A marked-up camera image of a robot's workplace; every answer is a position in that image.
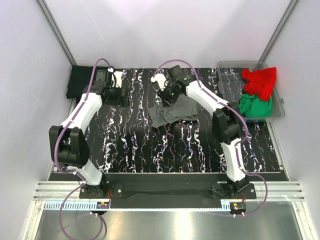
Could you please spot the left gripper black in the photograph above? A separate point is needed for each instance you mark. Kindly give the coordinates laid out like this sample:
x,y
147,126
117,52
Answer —
x,y
121,101

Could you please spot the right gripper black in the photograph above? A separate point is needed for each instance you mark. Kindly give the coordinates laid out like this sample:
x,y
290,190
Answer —
x,y
166,100

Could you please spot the grey t shirt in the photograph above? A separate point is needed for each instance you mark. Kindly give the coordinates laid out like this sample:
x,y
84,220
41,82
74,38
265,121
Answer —
x,y
185,108

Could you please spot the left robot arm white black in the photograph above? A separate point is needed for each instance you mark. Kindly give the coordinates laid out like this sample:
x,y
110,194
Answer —
x,y
69,149

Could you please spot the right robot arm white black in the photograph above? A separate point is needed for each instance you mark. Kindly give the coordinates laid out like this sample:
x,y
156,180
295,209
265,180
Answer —
x,y
228,126

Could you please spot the folded black t shirt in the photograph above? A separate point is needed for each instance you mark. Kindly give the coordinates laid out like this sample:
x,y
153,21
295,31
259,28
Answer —
x,y
79,78

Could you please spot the black marble pattern mat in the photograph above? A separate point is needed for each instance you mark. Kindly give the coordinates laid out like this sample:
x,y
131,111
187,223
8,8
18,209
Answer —
x,y
122,140

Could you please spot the clear plastic bin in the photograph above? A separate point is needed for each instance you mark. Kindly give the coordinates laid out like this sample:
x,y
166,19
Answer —
x,y
231,86

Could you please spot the green t shirt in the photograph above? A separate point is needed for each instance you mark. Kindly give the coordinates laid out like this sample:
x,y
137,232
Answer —
x,y
251,106

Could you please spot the red t shirt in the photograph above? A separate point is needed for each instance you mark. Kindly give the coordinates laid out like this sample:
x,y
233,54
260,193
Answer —
x,y
260,82

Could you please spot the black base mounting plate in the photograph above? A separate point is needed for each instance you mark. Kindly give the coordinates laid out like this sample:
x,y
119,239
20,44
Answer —
x,y
174,195

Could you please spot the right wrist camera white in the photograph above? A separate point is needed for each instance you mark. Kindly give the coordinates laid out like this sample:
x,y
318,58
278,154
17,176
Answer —
x,y
160,79

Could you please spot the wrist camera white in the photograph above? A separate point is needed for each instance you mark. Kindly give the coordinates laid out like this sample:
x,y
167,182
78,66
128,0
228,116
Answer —
x,y
160,79
114,78

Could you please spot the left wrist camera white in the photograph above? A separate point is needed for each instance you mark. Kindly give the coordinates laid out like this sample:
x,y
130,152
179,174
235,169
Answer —
x,y
114,78

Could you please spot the right aluminium corner post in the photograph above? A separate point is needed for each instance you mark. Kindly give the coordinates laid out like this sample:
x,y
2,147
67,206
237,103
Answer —
x,y
289,11

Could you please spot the aluminium corner post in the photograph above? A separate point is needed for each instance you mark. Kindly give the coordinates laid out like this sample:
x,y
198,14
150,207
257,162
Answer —
x,y
289,11
55,30

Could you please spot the left aluminium corner post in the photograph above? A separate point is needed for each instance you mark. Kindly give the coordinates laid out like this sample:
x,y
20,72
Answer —
x,y
55,30

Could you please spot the white slotted cable duct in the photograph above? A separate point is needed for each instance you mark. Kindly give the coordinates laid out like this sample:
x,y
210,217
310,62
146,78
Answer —
x,y
102,206

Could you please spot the aluminium frame rail front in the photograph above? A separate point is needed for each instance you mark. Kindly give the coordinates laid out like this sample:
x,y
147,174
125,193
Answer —
x,y
276,191

